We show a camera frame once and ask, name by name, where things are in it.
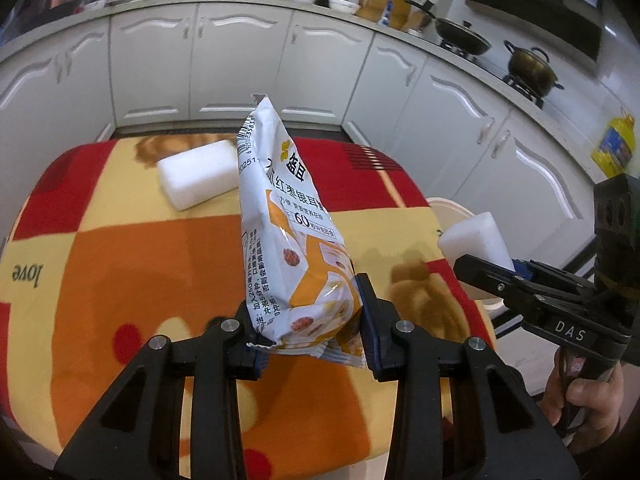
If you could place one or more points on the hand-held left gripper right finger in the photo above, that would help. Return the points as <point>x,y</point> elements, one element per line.
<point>371,332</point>

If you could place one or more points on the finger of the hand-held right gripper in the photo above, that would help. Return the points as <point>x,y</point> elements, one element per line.
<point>555,275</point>
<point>490,280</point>

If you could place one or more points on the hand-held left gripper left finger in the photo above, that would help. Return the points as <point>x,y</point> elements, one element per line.
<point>248,357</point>

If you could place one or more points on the white foam block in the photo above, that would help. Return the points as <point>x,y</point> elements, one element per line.
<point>195,175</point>
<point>475,240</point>

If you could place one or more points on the white round trash bin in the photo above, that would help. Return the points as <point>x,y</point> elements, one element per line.
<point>447,208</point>

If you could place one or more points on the white orange snack packet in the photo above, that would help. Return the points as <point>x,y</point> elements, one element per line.
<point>290,240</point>

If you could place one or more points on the person's right hand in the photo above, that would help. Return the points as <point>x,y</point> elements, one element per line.
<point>592,407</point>

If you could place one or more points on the yellow oil bottle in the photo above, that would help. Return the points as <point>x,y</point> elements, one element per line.
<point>617,142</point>

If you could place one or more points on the red yellow printed blanket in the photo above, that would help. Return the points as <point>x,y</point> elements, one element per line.
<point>150,270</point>

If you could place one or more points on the black gas stove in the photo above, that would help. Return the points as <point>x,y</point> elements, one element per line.
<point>522,91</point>

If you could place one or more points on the dark lidded cooking pot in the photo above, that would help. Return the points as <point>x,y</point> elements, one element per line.
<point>532,67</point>

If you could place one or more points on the black wok with lid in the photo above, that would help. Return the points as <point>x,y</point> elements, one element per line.
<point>462,40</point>

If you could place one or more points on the black range hood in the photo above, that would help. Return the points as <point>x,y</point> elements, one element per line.
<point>540,0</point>

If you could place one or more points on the wooden cutting board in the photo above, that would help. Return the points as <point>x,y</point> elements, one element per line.
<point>376,2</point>

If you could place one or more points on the white bowl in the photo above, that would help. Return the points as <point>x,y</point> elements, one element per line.
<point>344,7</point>

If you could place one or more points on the white kitchen cabinets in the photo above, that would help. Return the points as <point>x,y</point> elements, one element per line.
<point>150,60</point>

